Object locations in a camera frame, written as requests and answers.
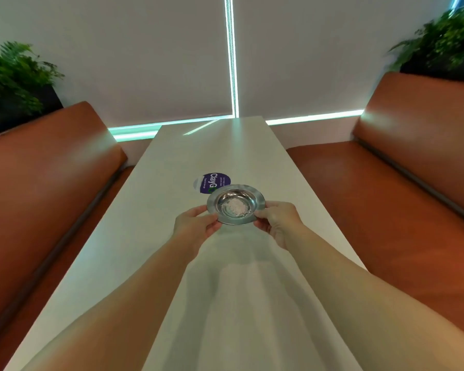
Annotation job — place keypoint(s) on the person's left hand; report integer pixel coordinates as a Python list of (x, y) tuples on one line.
[(191, 231)]

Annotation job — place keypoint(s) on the person's right hand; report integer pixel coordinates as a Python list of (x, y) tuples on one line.
[(282, 224)]

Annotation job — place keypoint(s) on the person's left thumb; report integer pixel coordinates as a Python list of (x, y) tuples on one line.
[(199, 210)]

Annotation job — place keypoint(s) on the person's right thumb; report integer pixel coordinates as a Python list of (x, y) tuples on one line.
[(275, 205)]

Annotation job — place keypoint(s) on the small steel dish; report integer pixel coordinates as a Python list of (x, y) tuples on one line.
[(236, 204)]

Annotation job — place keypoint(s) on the person's left forearm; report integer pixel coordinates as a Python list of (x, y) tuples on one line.
[(112, 309)]

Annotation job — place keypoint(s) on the person's right forearm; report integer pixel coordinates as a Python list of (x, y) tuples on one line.
[(375, 305)]

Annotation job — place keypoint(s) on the round purple sticker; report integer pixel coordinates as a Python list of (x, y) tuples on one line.
[(212, 182)]

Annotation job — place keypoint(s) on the white powder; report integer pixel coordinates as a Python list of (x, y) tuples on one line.
[(236, 207)]

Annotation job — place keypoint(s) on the brown leather bench seat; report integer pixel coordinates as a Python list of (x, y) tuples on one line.
[(406, 197), (42, 220)]

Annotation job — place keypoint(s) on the white roller blind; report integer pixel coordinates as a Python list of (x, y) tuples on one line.
[(131, 57), (324, 54)]

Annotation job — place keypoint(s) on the black planter box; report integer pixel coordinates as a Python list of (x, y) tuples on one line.
[(11, 111), (440, 71)]

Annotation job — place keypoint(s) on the green fern plant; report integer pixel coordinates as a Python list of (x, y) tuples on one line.
[(13, 77), (440, 38)]

